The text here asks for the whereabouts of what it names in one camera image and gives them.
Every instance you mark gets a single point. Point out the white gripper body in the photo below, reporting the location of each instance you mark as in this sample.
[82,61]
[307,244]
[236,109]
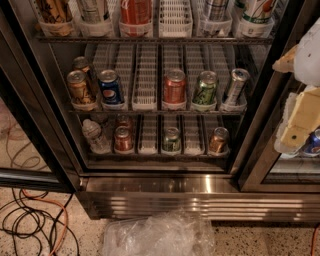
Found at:
[308,63]

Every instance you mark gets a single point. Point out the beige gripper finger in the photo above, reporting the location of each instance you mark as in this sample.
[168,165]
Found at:
[286,63]
[303,119]

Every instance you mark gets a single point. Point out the orange can bottom shelf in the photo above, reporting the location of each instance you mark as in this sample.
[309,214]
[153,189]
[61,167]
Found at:
[218,140]

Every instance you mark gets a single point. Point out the blue can right compartment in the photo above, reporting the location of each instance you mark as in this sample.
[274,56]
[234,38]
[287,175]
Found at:
[312,146]

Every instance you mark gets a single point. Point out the slim silver can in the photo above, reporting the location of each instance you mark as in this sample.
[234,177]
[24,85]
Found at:
[239,78]

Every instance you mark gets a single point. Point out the white green can top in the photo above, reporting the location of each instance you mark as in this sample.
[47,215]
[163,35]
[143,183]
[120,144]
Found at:
[258,11]

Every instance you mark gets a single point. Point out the fridge glass door right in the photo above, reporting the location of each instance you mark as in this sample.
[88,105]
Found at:
[269,165]

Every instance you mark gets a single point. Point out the fridge glass door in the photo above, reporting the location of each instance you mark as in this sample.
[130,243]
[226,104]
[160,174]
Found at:
[36,157]
[269,165]

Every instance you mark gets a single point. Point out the green can middle shelf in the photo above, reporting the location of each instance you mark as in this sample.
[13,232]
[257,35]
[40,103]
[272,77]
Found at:
[205,90]

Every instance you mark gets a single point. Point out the green can shelf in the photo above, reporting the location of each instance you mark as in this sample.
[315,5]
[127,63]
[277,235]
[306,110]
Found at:
[171,140]
[205,90]

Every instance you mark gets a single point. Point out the striped silver can top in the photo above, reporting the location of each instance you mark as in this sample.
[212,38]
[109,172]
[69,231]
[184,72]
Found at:
[214,10]

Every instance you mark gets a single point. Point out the red can middle shelf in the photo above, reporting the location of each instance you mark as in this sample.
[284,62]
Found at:
[174,86]

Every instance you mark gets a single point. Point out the steel fridge base grille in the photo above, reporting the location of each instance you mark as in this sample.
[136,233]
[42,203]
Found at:
[211,197]

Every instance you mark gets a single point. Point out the green can bottom shelf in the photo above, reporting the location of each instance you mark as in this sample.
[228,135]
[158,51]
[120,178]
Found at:
[171,140]

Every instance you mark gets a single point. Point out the red cola can top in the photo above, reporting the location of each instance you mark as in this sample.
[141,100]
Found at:
[135,12]

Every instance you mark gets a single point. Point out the red can bottom rear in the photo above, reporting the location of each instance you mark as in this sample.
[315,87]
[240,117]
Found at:
[124,120]

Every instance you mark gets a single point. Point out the blue pepsi can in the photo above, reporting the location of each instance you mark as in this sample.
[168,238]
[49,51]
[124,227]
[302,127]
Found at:
[109,84]

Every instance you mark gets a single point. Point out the red can bottom front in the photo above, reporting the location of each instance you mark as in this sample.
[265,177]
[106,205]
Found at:
[123,138]

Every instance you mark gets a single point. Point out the tall silver can top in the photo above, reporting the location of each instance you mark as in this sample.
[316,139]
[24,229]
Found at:
[93,11]

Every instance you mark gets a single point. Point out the gold brown can rear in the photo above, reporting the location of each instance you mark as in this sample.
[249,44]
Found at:
[82,63]

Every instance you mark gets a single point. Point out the gold brown can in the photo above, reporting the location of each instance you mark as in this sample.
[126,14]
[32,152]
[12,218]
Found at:
[79,88]
[82,63]

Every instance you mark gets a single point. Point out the gold brown can front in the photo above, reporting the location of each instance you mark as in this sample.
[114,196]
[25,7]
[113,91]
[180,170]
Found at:
[79,88]

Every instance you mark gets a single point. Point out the tall gold can top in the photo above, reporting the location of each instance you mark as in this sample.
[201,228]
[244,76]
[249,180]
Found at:
[54,11]

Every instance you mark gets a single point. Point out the fridge glass door left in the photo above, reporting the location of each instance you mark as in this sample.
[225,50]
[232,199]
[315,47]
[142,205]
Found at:
[36,157]

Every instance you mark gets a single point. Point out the empty white tray top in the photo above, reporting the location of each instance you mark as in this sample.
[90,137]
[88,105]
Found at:
[175,19]

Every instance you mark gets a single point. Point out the clear plastic bag bin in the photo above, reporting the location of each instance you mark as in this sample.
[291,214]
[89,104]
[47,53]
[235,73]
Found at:
[175,233]

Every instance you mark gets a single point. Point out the clear plastic water bottle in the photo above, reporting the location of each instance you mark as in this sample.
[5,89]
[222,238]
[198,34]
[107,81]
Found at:
[94,135]

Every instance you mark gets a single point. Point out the middle wire shelf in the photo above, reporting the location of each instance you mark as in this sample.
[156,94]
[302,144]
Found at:
[162,112]

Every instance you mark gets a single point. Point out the wire shelf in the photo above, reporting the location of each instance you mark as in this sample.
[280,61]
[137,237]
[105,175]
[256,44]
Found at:
[194,40]
[162,112]

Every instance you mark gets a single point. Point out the top wire shelf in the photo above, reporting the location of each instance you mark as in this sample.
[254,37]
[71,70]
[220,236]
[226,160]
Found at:
[194,40]

